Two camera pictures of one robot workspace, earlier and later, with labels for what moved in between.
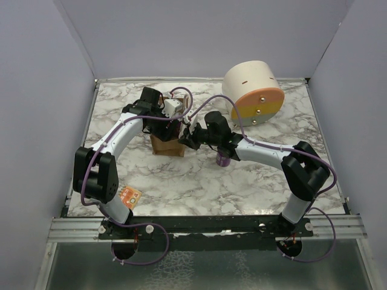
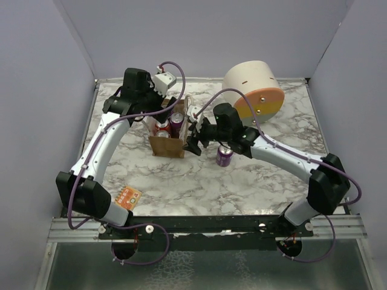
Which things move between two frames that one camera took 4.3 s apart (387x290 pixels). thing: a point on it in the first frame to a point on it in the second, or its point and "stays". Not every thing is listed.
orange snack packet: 130,197 stays
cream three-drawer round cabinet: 254,86 stays
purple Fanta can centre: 222,161 stays
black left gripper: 164,133 to 160,99
